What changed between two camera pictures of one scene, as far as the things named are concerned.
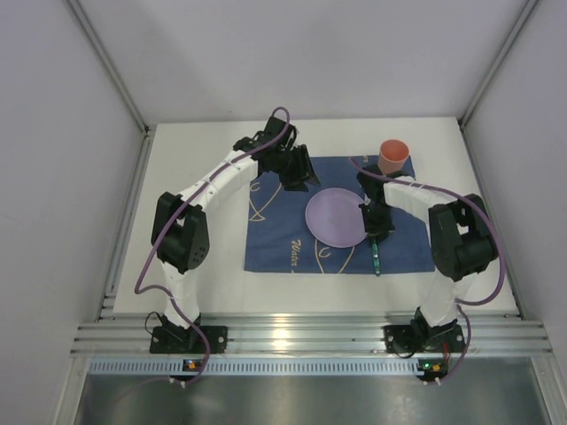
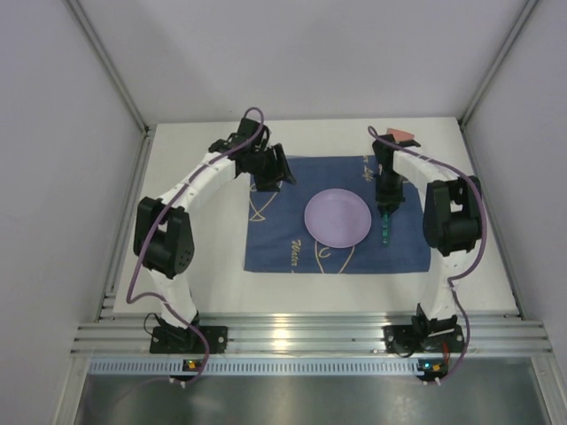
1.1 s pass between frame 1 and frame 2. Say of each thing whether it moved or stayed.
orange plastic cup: moved
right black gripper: moved
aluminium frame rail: stayed
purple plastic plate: stayed
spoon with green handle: moved
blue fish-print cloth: stayed
